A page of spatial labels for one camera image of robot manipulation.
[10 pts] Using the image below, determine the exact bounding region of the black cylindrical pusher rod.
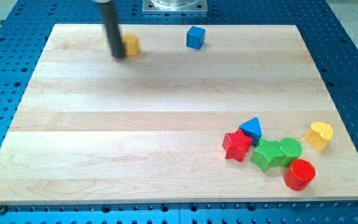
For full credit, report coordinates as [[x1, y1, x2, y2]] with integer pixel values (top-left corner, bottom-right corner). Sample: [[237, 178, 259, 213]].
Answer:
[[97, 0, 126, 59]]

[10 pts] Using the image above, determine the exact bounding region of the red star block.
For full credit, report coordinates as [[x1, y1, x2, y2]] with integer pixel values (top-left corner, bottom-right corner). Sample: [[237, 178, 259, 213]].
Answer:
[[222, 129, 253, 162]]

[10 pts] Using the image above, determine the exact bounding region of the blue triangle block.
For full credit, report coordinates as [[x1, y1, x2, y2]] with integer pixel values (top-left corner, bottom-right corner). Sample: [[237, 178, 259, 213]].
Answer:
[[239, 117, 262, 146]]

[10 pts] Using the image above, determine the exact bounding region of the green star block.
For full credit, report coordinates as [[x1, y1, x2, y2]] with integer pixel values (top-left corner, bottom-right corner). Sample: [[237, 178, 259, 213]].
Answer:
[[250, 138, 284, 172]]

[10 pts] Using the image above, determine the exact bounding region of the yellow hexagon block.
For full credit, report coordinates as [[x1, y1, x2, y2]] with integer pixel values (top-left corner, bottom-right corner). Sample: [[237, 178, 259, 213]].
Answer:
[[122, 34, 140, 56]]

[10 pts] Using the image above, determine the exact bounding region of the blue cube block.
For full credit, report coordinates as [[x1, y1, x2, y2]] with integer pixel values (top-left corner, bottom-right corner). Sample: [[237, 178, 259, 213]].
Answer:
[[186, 26, 206, 50]]

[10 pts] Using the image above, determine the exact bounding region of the blue perforated table plate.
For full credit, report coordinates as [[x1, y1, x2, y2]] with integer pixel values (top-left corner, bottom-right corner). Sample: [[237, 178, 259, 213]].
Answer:
[[0, 0, 358, 223]]

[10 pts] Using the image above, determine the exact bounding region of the wooden board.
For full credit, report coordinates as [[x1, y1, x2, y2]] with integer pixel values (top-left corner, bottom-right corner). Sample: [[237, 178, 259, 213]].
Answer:
[[0, 24, 358, 205]]

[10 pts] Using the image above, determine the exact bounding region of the green cylinder block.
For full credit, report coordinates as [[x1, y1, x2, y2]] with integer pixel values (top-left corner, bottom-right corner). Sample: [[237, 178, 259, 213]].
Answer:
[[279, 138, 303, 167]]

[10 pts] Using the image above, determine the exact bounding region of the yellow heart block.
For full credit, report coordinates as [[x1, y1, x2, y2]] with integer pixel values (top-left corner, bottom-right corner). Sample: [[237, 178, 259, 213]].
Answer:
[[304, 122, 334, 151]]

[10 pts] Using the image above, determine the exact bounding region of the red cylinder block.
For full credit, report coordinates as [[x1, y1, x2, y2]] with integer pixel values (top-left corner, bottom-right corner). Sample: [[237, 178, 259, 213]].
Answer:
[[283, 159, 316, 191]]

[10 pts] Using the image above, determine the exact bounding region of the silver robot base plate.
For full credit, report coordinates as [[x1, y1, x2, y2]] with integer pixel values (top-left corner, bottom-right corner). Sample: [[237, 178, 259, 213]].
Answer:
[[142, 0, 208, 14]]

